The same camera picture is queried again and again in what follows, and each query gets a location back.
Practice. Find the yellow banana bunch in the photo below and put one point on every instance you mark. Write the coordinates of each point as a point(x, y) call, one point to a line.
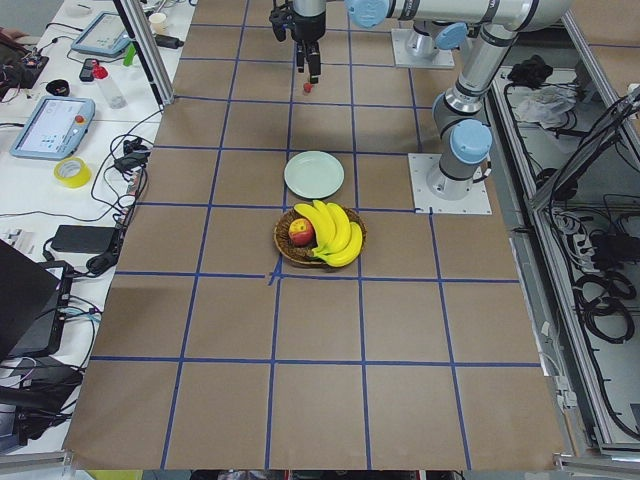
point(339, 239)

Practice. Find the yellow tape roll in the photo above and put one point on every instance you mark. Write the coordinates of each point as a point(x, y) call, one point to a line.
point(72, 172)

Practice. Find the red apple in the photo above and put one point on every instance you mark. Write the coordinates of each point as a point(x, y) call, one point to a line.
point(301, 232)

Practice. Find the aluminium profile post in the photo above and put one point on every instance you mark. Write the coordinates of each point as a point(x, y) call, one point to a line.
point(139, 31)

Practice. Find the teach pendant far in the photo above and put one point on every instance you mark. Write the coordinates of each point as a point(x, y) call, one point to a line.
point(105, 36)

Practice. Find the black power adapter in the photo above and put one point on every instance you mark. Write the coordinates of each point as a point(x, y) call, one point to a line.
point(82, 239)

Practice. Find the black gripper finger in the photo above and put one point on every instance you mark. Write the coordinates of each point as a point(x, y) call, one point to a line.
point(300, 57)
point(313, 57)

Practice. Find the black laptop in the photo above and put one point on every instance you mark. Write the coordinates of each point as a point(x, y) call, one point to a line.
point(33, 297)

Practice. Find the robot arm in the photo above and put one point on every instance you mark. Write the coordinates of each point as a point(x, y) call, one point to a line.
point(502, 21)
point(466, 140)

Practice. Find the teach pendant near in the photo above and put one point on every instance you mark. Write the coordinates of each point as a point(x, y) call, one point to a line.
point(55, 129)

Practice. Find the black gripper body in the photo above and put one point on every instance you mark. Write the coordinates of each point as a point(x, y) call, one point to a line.
point(308, 29)

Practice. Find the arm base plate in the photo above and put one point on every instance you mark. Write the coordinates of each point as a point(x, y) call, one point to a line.
point(434, 193)
point(414, 50)

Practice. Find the wicker basket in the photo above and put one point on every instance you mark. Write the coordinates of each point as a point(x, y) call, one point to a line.
point(295, 254)

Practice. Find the light green plate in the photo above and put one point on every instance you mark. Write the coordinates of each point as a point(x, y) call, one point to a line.
point(314, 174)

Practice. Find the teach pendant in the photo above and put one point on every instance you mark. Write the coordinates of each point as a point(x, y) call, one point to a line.
point(105, 36)
point(55, 129)

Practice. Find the clear plastic bottle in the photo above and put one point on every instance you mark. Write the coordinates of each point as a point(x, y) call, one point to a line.
point(108, 87)

